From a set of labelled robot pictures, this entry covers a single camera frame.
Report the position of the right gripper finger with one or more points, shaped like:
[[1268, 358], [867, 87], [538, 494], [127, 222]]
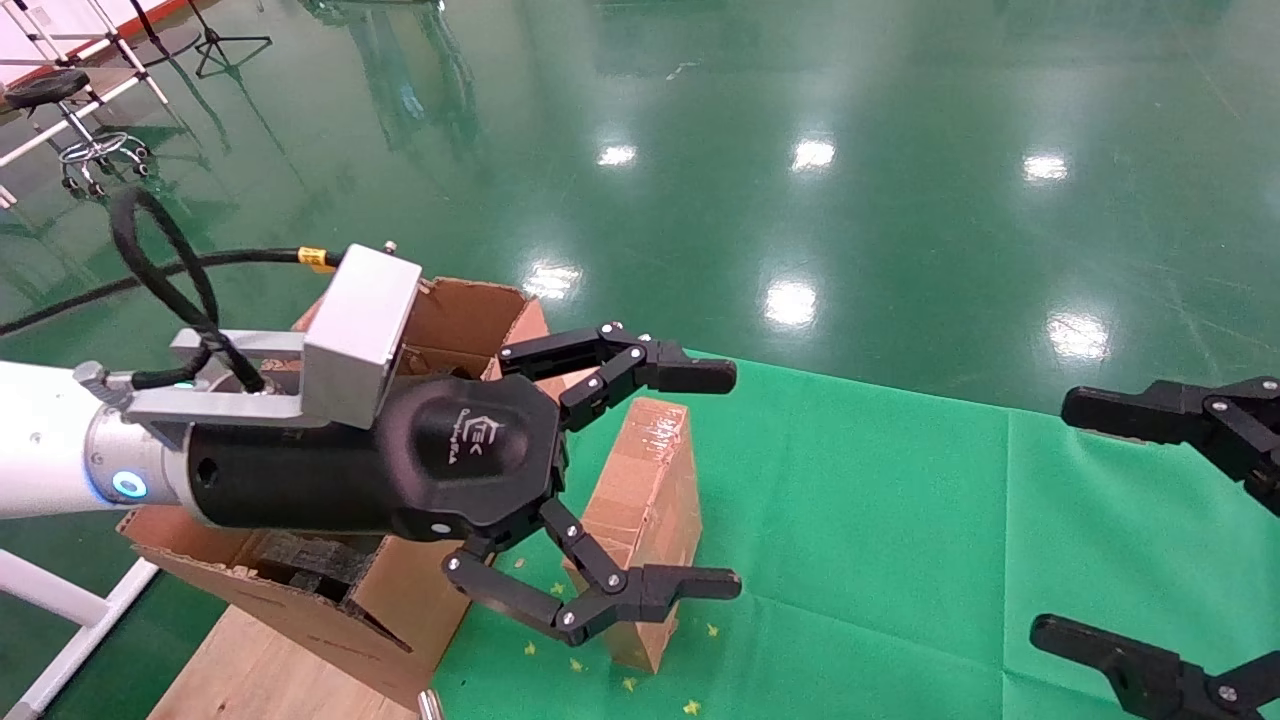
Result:
[[1150, 675], [1150, 410]]

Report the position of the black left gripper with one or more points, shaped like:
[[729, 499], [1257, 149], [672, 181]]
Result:
[[470, 460]]

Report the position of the small brown cardboard box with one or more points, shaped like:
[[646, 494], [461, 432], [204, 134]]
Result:
[[650, 500]]

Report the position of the large open cardboard carton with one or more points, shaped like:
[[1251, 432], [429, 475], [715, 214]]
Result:
[[400, 610]]

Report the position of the green table cloth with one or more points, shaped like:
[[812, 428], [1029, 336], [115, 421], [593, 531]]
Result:
[[880, 540]]

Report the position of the black foam block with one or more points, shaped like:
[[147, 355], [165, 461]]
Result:
[[310, 565]]

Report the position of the black tripod stand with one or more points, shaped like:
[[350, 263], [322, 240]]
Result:
[[212, 35]]

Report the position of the black round stool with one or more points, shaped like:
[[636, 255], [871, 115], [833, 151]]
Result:
[[45, 88]]

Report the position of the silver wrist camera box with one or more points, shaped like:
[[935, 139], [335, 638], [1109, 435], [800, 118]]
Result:
[[360, 330]]

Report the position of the white table leg frame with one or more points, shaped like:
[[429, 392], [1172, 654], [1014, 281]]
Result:
[[50, 590]]

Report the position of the white metal frame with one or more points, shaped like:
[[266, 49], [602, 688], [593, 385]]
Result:
[[150, 82]]

